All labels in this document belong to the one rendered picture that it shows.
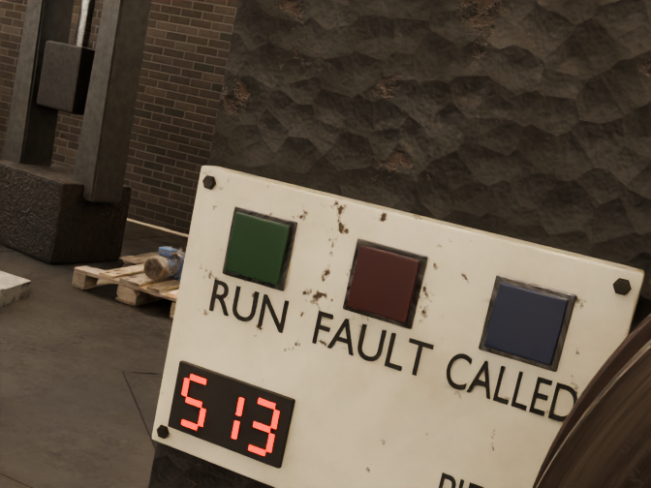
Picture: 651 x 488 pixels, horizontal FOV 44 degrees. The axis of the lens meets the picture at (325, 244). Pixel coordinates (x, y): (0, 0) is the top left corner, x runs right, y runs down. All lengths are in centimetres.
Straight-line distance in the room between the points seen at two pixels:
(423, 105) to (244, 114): 11
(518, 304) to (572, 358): 4
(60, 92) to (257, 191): 535
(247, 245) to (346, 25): 14
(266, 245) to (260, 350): 6
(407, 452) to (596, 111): 21
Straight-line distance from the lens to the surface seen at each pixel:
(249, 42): 51
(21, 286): 469
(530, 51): 46
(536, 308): 43
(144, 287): 487
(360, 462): 48
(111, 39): 554
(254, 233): 48
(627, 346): 37
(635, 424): 31
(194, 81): 752
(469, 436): 46
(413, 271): 44
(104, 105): 552
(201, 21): 757
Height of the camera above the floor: 128
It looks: 8 degrees down
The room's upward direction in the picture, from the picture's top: 12 degrees clockwise
